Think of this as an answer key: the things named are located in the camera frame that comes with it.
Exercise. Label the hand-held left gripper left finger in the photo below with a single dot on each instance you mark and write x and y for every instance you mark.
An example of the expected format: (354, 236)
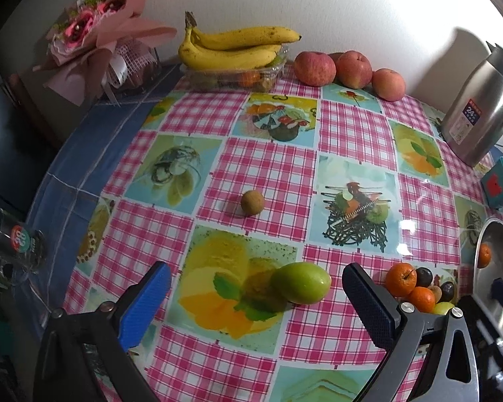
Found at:
(144, 305)

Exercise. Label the dark cabinet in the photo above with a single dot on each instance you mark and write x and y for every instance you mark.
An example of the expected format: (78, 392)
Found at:
(8, 155)

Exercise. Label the green mango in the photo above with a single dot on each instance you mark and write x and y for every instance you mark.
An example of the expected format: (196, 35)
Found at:
(302, 282)

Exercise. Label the green apple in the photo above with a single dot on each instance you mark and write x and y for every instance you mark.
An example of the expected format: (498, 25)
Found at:
(443, 308)

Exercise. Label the clear glass cup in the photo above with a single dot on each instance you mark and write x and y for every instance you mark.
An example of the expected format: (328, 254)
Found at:
(19, 238)

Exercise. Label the small brown longan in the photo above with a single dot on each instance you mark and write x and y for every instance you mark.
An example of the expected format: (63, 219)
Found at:
(251, 203)

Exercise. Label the pink wrapped flower bouquet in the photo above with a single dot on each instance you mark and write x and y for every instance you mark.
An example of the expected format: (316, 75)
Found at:
(109, 29)

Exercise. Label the orange mandarin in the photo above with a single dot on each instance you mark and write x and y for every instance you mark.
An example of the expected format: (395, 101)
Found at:
(400, 278)
(421, 299)

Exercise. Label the stainless steel thermos jug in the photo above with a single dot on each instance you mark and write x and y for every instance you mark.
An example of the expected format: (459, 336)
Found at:
(486, 104)

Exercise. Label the red apple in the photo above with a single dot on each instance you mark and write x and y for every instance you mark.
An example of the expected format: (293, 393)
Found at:
(354, 69)
(315, 69)
(389, 85)

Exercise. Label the clear plastic container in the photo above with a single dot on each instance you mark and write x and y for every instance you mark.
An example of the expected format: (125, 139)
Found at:
(234, 80)

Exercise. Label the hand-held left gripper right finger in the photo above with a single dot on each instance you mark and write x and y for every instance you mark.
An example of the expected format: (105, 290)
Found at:
(366, 301)

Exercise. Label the pink checkered tablecloth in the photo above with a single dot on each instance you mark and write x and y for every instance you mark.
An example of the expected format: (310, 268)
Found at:
(268, 163)

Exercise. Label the round metal bowl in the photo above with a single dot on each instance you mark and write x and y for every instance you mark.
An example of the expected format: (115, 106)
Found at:
(492, 234)

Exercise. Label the yellow banana bunch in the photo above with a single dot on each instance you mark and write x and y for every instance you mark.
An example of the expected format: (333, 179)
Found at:
(234, 37)

